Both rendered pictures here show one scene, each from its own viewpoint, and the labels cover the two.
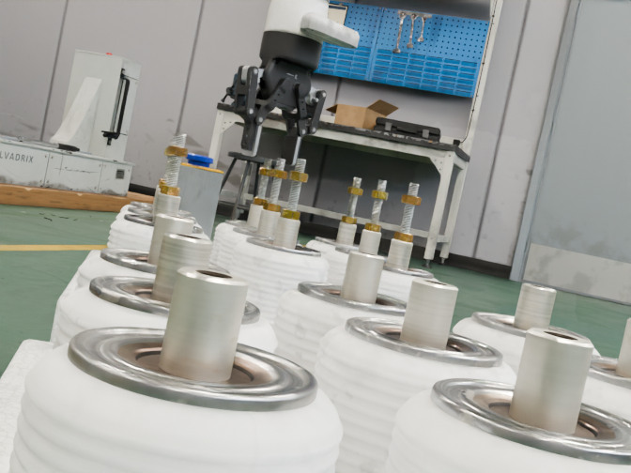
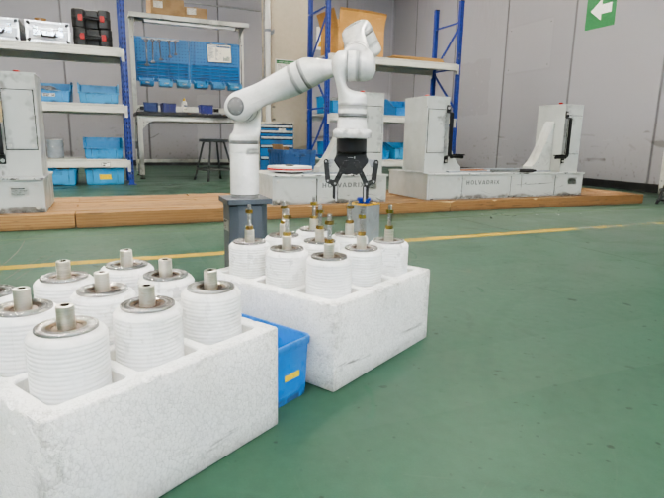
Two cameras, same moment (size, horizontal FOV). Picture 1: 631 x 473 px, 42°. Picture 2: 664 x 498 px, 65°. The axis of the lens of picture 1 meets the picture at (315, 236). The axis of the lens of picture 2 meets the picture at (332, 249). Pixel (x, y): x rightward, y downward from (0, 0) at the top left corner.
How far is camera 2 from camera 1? 93 cm
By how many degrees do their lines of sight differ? 50
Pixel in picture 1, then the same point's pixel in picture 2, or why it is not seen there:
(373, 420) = not seen: hidden behind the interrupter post
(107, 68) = (557, 114)
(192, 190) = (355, 215)
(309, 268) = (280, 258)
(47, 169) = (511, 186)
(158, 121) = (637, 133)
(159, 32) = (634, 69)
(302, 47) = (345, 144)
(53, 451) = not seen: outside the picture
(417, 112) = not seen: outside the picture
